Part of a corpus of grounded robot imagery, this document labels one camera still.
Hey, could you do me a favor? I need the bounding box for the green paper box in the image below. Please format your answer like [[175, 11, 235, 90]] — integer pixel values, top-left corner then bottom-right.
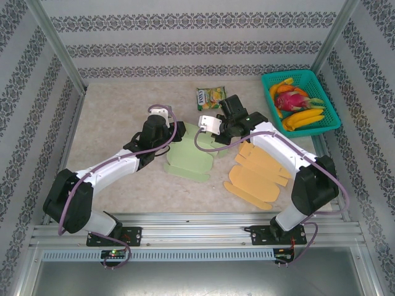
[[163, 121, 231, 183]]

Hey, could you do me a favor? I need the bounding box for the orange paper box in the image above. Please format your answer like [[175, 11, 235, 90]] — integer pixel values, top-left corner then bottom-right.
[[222, 142, 293, 211]]

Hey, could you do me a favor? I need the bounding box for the green yellow candy bag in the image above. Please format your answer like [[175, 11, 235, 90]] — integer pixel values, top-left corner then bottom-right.
[[196, 86, 228, 112]]

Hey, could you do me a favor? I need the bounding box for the orange crescent toy fruit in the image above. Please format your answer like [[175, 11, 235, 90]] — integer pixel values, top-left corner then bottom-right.
[[268, 83, 283, 118]]

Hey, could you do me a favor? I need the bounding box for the pink toy dragon fruit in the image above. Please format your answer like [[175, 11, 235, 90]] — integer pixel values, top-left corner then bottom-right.
[[274, 88, 311, 113]]

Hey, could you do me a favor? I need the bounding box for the yellow toy banana bunch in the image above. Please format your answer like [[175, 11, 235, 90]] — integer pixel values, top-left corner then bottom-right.
[[281, 108, 325, 132]]

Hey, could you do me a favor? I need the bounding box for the teal plastic basket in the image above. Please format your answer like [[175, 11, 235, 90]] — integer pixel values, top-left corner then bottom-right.
[[261, 69, 342, 139]]

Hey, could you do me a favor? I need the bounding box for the grey metal sheet panel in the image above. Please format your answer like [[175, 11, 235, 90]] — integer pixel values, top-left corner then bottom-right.
[[30, 260, 376, 296]]

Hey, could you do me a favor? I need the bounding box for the aluminium mounting rail frame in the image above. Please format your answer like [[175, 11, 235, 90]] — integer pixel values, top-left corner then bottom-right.
[[29, 212, 368, 247]]

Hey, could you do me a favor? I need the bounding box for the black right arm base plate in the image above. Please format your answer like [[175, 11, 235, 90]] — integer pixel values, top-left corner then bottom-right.
[[249, 224, 308, 247]]

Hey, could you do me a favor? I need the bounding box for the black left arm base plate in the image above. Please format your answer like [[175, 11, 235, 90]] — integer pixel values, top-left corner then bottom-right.
[[86, 227, 143, 247]]

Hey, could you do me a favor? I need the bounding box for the grey slotted cable duct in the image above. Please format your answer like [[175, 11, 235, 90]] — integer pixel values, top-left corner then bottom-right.
[[41, 248, 275, 262]]

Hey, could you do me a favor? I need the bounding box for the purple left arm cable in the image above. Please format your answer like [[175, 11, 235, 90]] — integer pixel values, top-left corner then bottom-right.
[[57, 104, 180, 271]]

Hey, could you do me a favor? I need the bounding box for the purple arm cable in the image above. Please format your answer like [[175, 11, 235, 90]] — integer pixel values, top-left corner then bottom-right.
[[194, 126, 351, 269], [57, 104, 180, 271]]

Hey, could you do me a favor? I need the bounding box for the aluminium corner post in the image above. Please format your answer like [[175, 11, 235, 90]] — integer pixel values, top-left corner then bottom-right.
[[310, 0, 360, 75], [24, 0, 88, 93]]

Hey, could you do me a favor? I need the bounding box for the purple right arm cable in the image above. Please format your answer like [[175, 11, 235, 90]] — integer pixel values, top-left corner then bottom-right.
[[194, 126, 351, 269]]

